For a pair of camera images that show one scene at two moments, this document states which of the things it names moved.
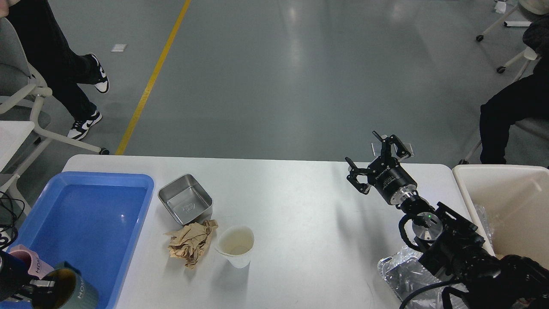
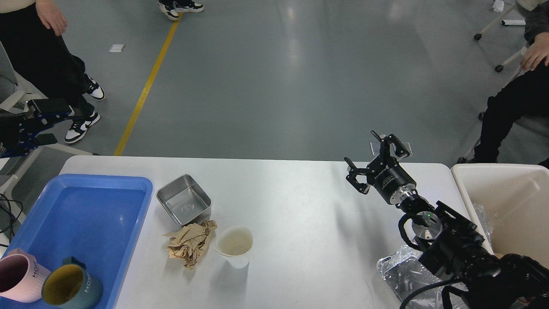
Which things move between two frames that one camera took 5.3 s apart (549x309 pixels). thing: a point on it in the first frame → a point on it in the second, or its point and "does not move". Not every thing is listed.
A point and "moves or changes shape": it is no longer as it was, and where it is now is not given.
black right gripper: (386, 174) does not move
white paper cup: (235, 243) does not move
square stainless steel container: (187, 199) does not move
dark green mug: (71, 291) moves or changes shape
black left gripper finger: (43, 286) → (43, 139)
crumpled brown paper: (188, 242) does not move
